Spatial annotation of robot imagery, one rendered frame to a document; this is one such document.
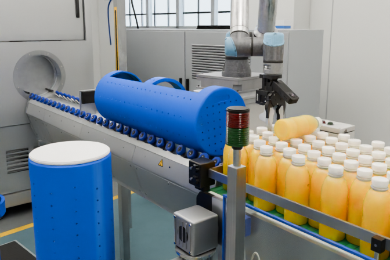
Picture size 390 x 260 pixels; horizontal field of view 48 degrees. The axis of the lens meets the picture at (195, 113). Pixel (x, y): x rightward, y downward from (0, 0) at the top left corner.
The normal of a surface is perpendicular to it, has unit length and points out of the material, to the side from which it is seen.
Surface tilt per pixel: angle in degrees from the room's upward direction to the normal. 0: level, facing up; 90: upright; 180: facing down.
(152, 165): 70
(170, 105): 66
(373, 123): 90
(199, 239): 90
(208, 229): 90
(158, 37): 90
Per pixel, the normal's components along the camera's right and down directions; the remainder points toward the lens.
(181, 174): -0.74, -0.22
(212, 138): 0.62, 0.15
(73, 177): 0.30, 0.18
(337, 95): -0.70, 0.14
